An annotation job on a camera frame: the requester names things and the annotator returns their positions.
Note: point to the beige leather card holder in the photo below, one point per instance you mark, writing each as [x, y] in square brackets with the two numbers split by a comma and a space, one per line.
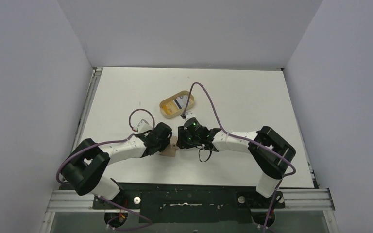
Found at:
[171, 149]

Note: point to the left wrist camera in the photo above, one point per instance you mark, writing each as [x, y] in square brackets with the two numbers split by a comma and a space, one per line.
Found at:
[143, 126]

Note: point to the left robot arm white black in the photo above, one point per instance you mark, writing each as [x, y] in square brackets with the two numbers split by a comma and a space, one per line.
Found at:
[84, 169]

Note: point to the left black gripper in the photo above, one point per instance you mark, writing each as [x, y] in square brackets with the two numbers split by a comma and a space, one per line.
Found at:
[164, 144]

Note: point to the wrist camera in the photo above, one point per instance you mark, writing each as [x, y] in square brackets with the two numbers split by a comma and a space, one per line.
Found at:
[143, 126]
[188, 115]

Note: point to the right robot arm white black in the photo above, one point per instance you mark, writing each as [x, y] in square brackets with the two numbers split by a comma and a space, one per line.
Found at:
[272, 152]

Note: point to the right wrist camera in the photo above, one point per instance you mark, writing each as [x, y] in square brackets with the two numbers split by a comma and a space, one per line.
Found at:
[188, 115]

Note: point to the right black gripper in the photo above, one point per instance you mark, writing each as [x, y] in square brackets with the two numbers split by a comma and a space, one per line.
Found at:
[181, 139]

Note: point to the beige oval tray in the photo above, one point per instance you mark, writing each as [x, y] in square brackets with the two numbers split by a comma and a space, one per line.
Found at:
[190, 104]

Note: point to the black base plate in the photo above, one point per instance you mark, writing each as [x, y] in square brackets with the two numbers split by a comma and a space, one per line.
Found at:
[175, 203]

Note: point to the grey card with black stripe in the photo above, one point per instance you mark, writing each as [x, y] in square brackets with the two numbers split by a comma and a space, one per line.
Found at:
[181, 101]

